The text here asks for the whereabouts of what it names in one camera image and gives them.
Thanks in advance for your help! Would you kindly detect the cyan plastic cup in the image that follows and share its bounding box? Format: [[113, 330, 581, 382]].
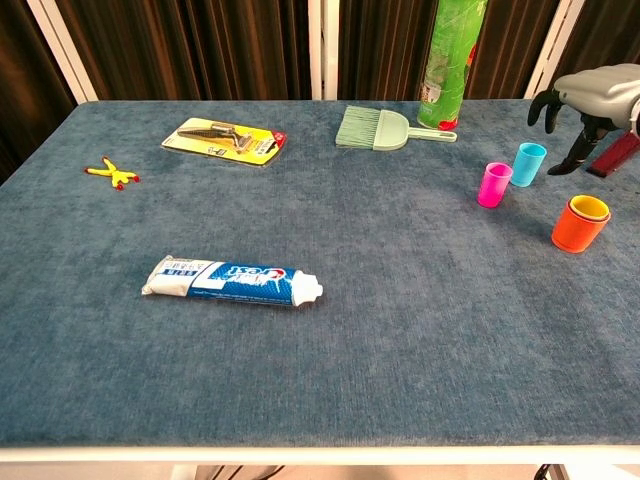
[[510, 142, 548, 188]]

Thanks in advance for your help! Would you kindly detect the yellow rubber figure toy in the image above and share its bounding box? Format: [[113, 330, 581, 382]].
[[83, 156, 142, 192]]

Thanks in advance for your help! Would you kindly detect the orange red plastic cup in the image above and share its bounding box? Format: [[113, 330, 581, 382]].
[[551, 195, 612, 254]]

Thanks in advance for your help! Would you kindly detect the white blue toothpaste tube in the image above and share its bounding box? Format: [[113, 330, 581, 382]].
[[141, 254, 324, 309]]

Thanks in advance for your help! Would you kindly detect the green chips can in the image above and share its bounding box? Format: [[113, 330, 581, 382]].
[[416, 0, 490, 132]]

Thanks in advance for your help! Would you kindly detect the mint green hand brush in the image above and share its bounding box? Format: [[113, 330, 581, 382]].
[[334, 104, 459, 153]]

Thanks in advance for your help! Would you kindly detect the pink plastic cup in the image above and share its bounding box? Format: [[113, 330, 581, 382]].
[[476, 162, 515, 209]]

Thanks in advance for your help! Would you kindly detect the white frame post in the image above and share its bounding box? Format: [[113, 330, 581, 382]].
[[522, 0, 586, 101], [27, 0, 99, 105], [307, 0, 341, 101]]

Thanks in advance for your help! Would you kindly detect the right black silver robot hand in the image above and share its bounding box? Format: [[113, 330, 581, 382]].
[[527, 63, 640, 176]]

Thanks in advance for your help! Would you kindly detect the dark brown curtain panel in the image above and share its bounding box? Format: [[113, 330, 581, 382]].
[[54, 0, 314, 102], [0, 0, 79, 185], [337, 0, 561, 101], [552, 0, 640, 101]]

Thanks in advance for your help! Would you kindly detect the razor in yellow package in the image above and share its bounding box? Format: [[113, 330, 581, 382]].
[[160, 117, 288, 169]]

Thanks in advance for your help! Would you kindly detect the dark red folded fan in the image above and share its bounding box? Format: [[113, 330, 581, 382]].
[[585, 129, 640, 179]]

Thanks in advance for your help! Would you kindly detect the blue table mat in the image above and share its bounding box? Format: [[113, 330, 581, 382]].
[[0, 99, 640, 449]]

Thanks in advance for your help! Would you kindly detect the yellow plastic cup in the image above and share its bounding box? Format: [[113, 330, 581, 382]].
[[569, 194, 611, 221]]

